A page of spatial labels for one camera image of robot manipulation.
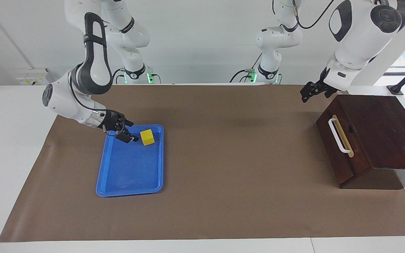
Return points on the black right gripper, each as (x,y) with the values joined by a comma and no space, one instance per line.
(113,120)

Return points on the dark brown wooden cabinet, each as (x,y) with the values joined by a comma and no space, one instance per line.
(389,130)

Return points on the brown table mat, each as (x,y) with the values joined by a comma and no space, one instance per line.
(241,158)

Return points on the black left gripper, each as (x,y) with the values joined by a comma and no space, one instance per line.
(325,82)

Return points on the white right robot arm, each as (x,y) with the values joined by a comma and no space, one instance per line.
(93,56)

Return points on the wooden drawer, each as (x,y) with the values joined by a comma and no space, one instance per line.
(343,165)

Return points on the yellow cube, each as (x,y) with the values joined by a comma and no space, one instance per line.
(147,137)

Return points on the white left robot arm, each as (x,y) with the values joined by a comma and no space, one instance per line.
(357,38)

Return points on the white wall socket box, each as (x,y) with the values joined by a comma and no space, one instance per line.
(30,76)

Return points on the blue plastic tray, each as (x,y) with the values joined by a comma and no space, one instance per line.
(128,168)

